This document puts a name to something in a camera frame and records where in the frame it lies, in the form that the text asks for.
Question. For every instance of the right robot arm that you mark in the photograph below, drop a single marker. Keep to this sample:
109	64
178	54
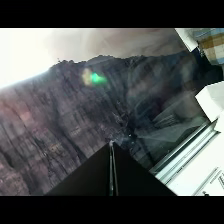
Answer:
210	100

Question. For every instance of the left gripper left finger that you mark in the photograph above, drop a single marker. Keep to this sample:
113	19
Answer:
90	176

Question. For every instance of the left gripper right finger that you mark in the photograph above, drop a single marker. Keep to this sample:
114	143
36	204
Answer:
136	178

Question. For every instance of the checked shirt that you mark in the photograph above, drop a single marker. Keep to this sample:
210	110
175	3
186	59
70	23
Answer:
213	45

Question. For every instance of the silver frame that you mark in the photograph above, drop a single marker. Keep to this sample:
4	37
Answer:
181	161

